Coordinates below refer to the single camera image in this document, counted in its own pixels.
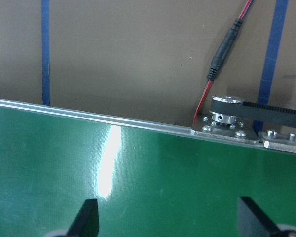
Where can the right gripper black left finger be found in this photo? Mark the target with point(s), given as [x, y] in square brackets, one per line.
[85, 224]

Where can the silver belt pulley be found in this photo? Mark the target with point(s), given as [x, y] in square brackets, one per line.
[222, 109]

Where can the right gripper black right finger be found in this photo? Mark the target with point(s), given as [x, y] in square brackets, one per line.
[252, 221]

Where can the green conveyor belt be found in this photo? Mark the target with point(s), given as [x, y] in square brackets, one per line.
[150, 180]

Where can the black timing belt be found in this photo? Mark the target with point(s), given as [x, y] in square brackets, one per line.
[267, 114]

